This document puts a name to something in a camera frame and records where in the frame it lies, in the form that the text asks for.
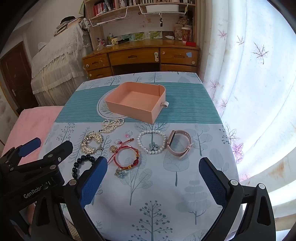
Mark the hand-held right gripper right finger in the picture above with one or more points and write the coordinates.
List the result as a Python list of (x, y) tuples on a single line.
[(212, 183)]

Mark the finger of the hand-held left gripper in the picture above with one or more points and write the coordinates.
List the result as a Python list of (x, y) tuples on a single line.
[(30, 146), (62, 149)]

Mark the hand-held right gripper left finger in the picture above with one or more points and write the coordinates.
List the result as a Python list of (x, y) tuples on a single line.
[(92, 183)]

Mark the blue flower brooch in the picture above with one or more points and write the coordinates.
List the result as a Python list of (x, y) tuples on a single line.
[(120, 173)]

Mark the pink wrist watch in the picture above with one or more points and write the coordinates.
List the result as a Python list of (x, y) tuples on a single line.
[(179, 153)]

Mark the pink drawer box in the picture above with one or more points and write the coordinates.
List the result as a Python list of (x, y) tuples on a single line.
[(134, 104)]

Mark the pink bed sheet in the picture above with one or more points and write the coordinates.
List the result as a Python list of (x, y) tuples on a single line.
[(27, 125)]

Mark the tree print tablecloth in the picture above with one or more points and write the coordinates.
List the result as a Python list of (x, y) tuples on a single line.
[(161, 185)]

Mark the brown wooden door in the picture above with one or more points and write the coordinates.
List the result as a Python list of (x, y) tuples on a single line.
[(16, 74)]

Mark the white lace furniture cover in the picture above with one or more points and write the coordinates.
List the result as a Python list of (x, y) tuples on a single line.
[(57, 62)]

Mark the white leaf print curtain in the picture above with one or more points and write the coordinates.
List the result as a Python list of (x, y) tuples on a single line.
[(254, 92)]

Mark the wooden desk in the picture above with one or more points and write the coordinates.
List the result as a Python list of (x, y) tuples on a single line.
[(138, 54)]

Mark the black marker pen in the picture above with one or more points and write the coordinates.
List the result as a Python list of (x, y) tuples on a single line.
[(122, 41)]

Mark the pile of books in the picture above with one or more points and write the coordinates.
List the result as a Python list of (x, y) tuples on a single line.
[(64, 24)]

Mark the blue sticker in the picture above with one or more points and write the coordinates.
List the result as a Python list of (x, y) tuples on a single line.
[(189, 55)]

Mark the white drawer lock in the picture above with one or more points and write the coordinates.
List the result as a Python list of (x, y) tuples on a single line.
[(156, 56)]

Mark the green picture strip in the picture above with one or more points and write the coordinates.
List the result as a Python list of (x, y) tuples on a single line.
[(138, 35)]

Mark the red flat box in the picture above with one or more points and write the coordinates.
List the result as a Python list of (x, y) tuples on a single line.
[(191, 43)]

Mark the row of books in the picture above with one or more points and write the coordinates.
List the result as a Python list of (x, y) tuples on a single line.
[(101, 8)]

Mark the red patterned canister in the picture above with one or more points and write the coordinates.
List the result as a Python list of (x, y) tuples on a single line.
[(186, 34)]

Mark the small white bottle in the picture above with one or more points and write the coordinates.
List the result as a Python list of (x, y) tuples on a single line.
[(170, 37)]

